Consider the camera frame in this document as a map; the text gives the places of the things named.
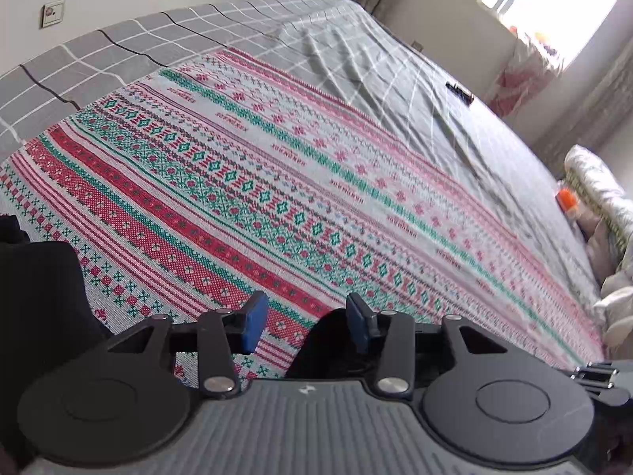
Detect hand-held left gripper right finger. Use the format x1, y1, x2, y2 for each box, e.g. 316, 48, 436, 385
346, 292, 510, 401

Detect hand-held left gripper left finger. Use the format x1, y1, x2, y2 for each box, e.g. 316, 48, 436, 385
106, 291, 270, 401

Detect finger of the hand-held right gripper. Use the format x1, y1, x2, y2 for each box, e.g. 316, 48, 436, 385
559, 360, 630, 405

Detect black pants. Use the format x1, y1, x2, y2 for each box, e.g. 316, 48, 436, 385
0, 214, 112, 456
287, 309, 381, 382

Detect pink folded cloth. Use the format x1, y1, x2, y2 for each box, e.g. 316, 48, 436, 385
586, 218, 621, 283

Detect red green patterned blanket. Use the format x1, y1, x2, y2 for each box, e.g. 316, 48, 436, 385
0, 48, 606, 387

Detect orange packet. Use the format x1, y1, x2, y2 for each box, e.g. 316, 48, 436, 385
555, 188, 580, 215

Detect folded white quilt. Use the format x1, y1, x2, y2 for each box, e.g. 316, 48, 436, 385
564, 144, 633, 268

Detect pink white hanging cloth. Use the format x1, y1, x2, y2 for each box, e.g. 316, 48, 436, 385
487, 25, 565, 117

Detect bright window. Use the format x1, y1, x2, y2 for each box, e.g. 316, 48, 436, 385
495, 0, 624, 67

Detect wall socket with red mark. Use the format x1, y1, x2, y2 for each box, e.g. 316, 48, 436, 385
42, 0, 65, 28

